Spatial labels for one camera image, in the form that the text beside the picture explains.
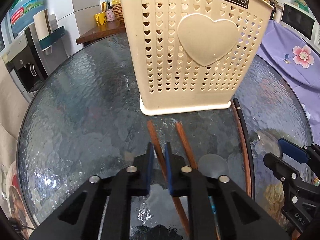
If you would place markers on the woven wicker basket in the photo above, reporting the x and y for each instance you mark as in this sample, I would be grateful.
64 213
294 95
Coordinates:
118 12

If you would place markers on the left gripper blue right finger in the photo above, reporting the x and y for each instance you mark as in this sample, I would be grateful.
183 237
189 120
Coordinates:
168 154

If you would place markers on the brown wooden chopstick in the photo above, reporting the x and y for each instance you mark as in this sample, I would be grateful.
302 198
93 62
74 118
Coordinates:
248 179
177 203
185 143

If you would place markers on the grey water dispenser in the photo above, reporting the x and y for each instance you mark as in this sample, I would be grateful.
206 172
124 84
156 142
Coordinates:
28 64

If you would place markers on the green stacked containers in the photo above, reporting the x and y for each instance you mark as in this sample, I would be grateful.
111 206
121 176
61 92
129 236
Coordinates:
301 4

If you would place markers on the purple floral cloth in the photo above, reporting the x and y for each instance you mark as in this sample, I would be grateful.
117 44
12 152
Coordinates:
298 64

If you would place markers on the blue water jug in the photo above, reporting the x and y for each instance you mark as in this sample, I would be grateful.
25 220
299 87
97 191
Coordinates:
22 13

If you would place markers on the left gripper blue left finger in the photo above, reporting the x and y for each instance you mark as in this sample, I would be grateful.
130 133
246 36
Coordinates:
149 165

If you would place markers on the round glass table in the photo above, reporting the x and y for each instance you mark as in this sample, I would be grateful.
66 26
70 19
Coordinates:
86 120

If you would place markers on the round printed cushion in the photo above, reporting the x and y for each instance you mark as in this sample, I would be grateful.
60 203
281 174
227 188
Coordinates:
12 202

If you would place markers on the white microwave oven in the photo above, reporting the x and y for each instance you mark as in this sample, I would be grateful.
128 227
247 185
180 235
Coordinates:
301 23

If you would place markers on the paper cup dispenser stack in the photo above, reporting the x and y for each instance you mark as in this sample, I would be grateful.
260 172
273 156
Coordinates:
42 24

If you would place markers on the black chopstick gold band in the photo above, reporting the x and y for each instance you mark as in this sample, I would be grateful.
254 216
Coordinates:
246 135

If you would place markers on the cream plastic utensil holder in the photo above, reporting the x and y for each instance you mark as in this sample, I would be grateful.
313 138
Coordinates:
192 55

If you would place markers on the yellow mug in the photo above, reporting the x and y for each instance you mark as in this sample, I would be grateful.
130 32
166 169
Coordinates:
100 18

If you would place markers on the beige fabric chair cover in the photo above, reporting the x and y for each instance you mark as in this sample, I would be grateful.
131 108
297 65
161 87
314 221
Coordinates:
13 109

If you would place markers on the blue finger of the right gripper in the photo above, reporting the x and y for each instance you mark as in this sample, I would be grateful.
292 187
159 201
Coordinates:
292 150
281 170

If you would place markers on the grey plastic spoon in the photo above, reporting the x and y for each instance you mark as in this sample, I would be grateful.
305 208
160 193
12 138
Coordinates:
213 166

